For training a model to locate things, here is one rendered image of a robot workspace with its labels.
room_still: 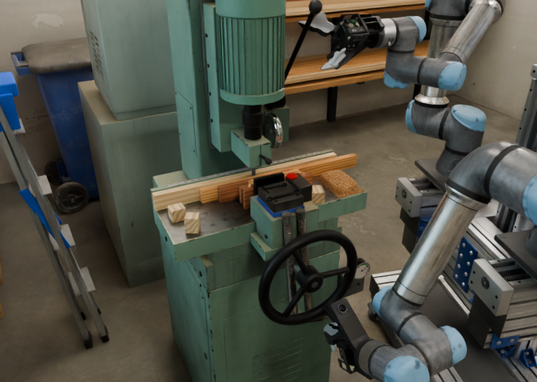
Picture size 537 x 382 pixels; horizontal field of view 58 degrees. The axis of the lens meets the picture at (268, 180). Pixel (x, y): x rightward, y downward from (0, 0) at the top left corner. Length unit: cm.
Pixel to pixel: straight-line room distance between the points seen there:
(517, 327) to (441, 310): 65
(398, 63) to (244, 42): 45
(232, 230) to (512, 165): 69
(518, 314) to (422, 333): 47
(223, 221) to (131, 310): 120
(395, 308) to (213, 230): 50
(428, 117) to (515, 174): 83
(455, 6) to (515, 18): 319
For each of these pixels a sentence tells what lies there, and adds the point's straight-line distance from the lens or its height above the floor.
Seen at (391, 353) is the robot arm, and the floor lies 85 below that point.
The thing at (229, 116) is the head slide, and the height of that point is 111.
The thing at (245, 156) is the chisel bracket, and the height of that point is 103.
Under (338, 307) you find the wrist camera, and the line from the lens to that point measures 117.
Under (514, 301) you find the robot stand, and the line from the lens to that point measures 148.
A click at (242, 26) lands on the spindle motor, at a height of 140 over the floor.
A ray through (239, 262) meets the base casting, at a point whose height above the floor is 78.
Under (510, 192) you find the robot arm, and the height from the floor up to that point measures 118.
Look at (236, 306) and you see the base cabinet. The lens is 147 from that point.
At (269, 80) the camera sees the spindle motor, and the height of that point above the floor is 126.
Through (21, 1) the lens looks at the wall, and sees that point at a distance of 344.
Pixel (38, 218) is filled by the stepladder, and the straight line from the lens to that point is 194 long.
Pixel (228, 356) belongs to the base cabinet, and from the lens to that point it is 160.
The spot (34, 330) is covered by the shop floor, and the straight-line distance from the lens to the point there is 250.
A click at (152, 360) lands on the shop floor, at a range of 221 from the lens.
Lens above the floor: 163
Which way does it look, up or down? 29 degrees down
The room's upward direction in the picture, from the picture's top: straight up
